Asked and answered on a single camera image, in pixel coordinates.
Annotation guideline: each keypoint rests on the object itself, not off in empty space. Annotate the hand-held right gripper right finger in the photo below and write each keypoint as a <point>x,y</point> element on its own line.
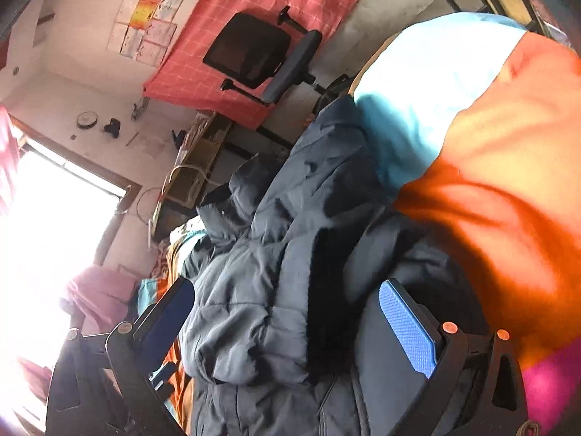
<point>408,327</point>

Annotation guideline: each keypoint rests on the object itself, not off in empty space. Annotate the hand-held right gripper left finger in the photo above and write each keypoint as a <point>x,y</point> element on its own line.
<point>169,309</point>

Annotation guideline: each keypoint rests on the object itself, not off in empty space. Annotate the dark navy puffer jacket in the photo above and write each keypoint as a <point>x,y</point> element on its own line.
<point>272,236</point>

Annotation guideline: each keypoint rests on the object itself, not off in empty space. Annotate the pink curtain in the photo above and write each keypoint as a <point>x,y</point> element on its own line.
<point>102,299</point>

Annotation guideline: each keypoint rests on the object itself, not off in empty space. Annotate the wooden desk with cubbies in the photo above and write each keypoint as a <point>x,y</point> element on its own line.
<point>204,150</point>

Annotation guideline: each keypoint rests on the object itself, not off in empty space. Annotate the colourful patchwork bedsheet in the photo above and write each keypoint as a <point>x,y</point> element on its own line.
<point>476,168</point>

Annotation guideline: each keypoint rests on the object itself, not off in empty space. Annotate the red curtain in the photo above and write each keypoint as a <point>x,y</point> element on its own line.
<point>9,159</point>

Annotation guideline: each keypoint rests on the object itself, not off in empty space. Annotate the black office chair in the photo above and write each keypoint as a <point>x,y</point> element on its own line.
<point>247,50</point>

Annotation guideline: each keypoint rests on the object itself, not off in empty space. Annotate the window with brown frame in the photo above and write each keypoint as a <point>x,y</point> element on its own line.
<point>54,200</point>

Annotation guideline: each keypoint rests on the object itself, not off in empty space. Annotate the white wall calendar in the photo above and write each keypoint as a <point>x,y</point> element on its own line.
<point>152,145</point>

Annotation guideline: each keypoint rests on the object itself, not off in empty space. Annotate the black wall-mounted fixture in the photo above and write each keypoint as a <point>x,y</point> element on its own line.
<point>112,127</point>

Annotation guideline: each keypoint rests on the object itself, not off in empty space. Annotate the small metal wall shelf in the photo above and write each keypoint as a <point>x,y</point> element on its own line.
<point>140,109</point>

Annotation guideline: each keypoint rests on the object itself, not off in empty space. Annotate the round wall clock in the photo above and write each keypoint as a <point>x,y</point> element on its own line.
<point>86,120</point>

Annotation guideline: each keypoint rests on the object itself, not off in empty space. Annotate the red checked wall cloth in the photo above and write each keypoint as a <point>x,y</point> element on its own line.
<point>199,77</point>

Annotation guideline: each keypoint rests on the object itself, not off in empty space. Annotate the group of wall certificates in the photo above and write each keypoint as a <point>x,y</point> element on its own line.
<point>154,32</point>

